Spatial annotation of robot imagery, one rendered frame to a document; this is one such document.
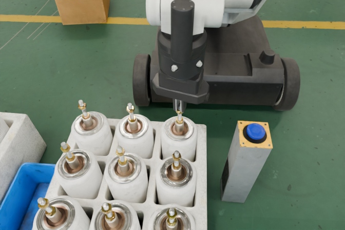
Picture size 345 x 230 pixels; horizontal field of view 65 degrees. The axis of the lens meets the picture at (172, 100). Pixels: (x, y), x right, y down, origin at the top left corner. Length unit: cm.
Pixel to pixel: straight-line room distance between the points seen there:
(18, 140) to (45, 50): 66
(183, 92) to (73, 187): 33
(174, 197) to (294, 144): 56
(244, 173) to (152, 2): 48
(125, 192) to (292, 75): 67
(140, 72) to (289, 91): 52
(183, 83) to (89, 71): 79
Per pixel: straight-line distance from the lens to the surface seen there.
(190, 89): 54
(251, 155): 65
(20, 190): 91
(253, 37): 118
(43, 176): 94
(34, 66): 140
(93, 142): 73
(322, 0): 197
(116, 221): 58
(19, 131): 91
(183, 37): 41
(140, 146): 70
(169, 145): 68
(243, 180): 76
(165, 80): 54
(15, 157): 91
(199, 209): 68
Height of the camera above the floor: 82
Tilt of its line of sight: 48 degrees down
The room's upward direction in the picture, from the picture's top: straight up
